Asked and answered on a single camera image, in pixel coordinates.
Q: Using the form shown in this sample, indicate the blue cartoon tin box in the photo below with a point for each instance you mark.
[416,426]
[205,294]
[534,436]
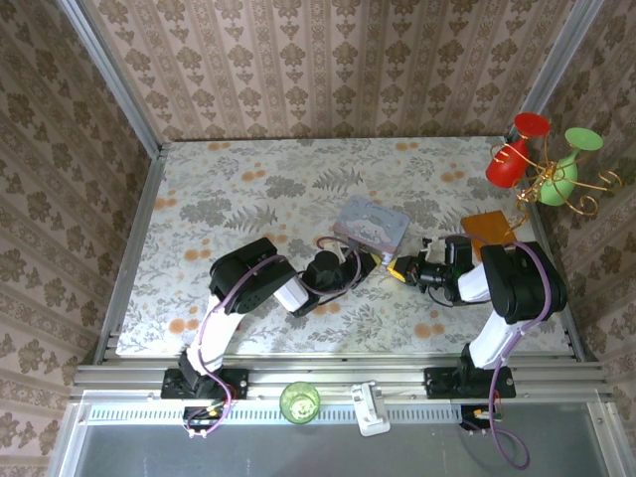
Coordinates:
[372,223]

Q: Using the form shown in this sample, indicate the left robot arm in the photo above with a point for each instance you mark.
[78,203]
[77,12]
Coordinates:
[248,278]

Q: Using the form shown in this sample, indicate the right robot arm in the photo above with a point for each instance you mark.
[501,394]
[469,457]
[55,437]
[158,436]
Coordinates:
[517,283]

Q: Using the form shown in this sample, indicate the orange brown box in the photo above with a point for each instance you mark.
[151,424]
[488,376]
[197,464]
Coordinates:
[487,226]

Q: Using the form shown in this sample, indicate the floral patterned table mat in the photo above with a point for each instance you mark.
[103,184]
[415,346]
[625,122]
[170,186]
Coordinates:
[223,199]

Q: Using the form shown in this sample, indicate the red plastic goblet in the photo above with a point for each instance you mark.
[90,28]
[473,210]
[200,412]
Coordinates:
[507,166]

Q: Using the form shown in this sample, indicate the green transparent cup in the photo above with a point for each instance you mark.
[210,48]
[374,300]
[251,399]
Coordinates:
[299,402]

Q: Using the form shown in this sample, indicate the black connector board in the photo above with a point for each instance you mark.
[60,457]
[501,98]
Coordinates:
[204,417]
[477,417]

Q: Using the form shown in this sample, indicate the green plastic goblet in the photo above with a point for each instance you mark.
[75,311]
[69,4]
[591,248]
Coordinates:
[556,186]

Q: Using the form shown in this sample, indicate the grey metal panel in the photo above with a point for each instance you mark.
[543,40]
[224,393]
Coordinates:
[298,452]

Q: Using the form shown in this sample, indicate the wide aluminium frame rail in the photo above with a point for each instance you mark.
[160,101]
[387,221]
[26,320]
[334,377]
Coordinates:
[338,372]

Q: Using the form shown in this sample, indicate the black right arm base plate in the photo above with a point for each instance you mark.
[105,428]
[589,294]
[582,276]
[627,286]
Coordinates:
[437,382]

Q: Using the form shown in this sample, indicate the white plastic bracket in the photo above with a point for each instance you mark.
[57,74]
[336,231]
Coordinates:
[370,410]

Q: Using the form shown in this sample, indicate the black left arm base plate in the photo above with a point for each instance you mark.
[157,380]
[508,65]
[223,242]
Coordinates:
[233,382]

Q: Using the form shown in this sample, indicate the aluminium frame post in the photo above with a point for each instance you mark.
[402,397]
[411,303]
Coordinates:
[110,79]
[559,69]

